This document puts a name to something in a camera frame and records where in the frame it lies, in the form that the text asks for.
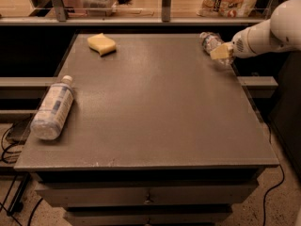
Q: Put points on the clear water bottle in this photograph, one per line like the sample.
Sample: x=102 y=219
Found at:
x=209 y=41

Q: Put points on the black device on floor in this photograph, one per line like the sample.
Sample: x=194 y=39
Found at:
x=19 y=132

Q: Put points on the blue label plastic bottle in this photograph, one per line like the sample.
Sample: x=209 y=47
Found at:
x=54 y=109

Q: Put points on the clear plastic container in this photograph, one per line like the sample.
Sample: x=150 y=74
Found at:
x=98 y=0

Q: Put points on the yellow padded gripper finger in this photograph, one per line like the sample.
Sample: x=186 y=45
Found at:
x=223 y=51

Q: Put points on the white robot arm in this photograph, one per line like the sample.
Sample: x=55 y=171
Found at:
x=281 y=33

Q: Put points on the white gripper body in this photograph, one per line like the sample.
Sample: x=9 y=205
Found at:
x=239 y=46

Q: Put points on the printed snack bag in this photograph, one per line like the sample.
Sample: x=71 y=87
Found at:
x=226 y=8

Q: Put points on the grey metal shelf rail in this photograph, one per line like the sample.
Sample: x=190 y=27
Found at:
x=130 y=13

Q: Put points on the yellow sponge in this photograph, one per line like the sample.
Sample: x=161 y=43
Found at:
x=102 y=44

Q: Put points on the lower grey drawer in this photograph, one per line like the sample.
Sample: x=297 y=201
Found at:
x=154 y=216

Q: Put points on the upper grey drawer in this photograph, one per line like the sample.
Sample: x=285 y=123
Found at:
x=96 y=195

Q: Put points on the grey drawer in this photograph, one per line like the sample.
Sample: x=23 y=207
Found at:
x=154 y=216
x=96 y=195

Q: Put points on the grey drawer cabinet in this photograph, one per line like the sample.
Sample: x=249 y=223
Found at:
x=157 y=112

